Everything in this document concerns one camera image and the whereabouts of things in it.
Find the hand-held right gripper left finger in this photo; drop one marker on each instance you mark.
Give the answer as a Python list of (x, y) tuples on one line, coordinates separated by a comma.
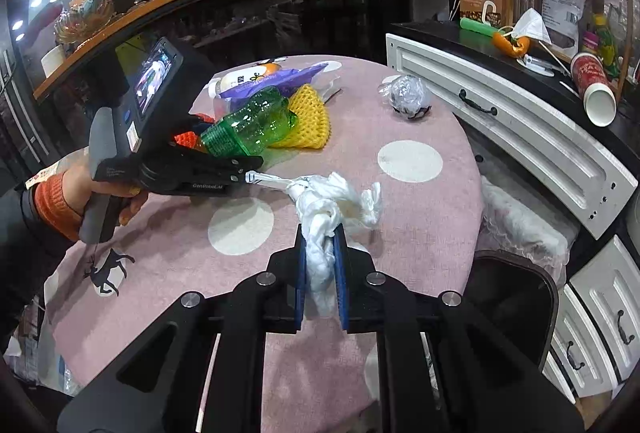
[(300, 283)]

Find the green roll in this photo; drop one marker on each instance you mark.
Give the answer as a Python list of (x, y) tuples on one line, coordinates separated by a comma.
[(477, 27)]

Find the white face mask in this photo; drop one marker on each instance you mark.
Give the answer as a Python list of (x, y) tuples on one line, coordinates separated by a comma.
[(530, 25)]

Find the black trash bin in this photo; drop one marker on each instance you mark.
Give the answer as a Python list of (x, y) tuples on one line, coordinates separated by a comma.
[(510, 308)]

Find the pink dotted tablecloth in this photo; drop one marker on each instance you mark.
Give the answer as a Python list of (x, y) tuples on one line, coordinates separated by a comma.
[(200, 263)]

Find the green plastic bottle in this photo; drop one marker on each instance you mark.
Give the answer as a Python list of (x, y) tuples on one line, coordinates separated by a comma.
[(250, 123)]

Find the person's left hand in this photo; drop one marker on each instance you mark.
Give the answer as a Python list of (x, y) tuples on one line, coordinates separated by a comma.
[(77, 185)]

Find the red paper cup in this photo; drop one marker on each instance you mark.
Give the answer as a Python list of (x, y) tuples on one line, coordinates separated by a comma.
[(595, 88)]

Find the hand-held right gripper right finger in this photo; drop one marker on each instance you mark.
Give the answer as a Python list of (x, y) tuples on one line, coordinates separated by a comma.
[(341, 283)]

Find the purple plastic packet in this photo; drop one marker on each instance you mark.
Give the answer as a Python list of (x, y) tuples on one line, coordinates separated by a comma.
[(295, 80)]

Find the orange white labelled plastic bottle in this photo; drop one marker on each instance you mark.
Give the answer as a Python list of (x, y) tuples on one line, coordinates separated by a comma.
[(235, 80)]

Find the white round lid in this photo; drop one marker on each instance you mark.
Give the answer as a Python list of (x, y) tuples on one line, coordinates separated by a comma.
[(537, 65)]

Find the white fluffy seat cushion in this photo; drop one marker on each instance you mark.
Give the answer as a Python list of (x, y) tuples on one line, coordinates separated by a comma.
[(520, 223)]

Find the translucent storage bag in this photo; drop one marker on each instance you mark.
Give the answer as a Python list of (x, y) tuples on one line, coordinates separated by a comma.
[(50, 363)]

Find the white drawer cabinet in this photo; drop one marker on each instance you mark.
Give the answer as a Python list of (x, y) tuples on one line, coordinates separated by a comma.
[(525, 123)]

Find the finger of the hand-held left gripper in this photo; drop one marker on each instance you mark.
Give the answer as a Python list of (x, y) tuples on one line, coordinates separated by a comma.
[(215, 163)]

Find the person's left forearm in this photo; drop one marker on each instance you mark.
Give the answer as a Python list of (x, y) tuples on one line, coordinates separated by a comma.
[(55, 208)]

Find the colourful labelled drink bottle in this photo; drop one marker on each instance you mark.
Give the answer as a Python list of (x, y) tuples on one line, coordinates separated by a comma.
[(602, 43)]

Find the orange peel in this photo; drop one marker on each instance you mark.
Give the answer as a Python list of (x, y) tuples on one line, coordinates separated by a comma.
[(505, 44)]

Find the crumpled clear plastic wrap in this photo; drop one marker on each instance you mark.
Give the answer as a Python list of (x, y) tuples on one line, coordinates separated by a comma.
[(407, 95)]

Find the yellow foam fruit net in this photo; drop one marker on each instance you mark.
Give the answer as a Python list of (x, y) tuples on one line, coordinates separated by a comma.
[(310, 118)]

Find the glass lotus bowl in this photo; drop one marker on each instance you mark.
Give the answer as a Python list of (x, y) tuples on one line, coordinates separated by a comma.
[(82, 20)]

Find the white cup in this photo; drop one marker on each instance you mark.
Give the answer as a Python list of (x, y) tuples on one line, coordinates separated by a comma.
[(51, 63)]

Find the white tissue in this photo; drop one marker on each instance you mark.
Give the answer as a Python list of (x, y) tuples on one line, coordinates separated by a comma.
[(320, 218)]

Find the orange mesh net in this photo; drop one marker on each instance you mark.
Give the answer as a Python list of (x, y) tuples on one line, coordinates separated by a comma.
[(187, 140)]

